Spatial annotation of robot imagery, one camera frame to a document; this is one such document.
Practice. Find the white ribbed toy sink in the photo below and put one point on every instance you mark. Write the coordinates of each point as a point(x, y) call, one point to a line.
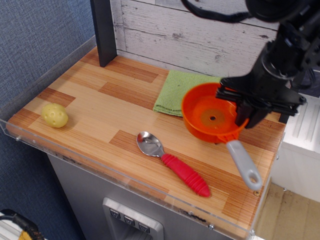
point(303, 129)

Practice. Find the silver dispenser button panel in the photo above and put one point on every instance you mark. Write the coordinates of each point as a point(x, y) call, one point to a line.
point(125, 223)

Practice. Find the metal spoon with red handle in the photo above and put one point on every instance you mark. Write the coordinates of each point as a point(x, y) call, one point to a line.
point(151, 146)

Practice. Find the yellow object at bottom left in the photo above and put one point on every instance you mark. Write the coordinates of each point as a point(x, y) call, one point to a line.
point(30, 234)

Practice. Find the black upright post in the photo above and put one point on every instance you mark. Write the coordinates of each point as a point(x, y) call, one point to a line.
point(284, 116)
point(104, 31)

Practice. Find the yellow toy potato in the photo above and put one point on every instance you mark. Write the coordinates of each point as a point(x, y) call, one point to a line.
point(54, 115)

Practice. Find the black left upright post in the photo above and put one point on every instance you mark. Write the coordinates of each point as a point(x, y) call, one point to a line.
point(104, 31)

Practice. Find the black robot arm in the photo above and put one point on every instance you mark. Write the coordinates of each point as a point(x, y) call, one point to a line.
point(295, 50)

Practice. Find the black right upright post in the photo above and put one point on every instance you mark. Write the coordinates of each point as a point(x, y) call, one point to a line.
point(284, 116)

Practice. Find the green folded cloth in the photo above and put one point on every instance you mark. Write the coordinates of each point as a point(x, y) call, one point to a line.
point(176, 85)

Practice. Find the clear acrylic table guard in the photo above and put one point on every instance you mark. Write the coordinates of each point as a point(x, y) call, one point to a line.
point(108, 106)

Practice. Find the orange pan with grey handle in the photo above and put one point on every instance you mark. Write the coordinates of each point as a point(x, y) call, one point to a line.
point(212, 120)

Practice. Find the grey toy kitchen cabinet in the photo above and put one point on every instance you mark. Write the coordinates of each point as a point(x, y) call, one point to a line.
point(86, 190)

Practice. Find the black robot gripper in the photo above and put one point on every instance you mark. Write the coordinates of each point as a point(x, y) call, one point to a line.
point(259, 92)

